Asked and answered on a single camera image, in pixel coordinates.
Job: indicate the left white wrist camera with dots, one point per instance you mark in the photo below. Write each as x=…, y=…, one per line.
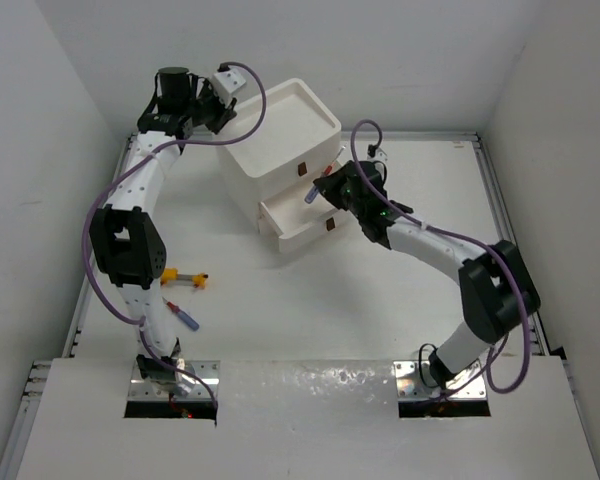
x=227, y=84

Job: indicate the white front cover board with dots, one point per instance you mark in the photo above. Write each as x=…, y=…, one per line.
x=302, y=420

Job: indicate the red blue screwdriver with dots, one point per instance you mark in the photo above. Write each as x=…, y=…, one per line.
x=313, y=192
x=182, y=315

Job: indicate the yellow clamp tool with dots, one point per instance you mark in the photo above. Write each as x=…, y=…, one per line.
x=173, y=275

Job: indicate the metal base plate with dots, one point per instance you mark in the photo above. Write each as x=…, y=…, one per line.
x=182, y=387
x=414, y=383

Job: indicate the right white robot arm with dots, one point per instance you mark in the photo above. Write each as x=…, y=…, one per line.
x=497, y=292

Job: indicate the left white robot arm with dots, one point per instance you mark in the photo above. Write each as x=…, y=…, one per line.
x=122, y=248

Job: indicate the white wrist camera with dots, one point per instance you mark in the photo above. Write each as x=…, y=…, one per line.
x=376, y=153
x=227, y=84

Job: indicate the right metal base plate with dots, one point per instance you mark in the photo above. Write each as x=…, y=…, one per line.
x=414, y=383

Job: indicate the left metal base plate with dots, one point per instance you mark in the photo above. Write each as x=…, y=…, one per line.
x=182, y=387

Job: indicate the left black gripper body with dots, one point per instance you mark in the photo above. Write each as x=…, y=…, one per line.
x=209, y=111

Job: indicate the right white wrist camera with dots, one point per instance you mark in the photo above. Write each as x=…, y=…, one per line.
x=376, y=153

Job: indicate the white drawer cabinet box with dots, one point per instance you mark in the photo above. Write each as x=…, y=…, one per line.
x=298, y=138

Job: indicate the white drawer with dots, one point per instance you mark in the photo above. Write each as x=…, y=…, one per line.
x=295, y=223

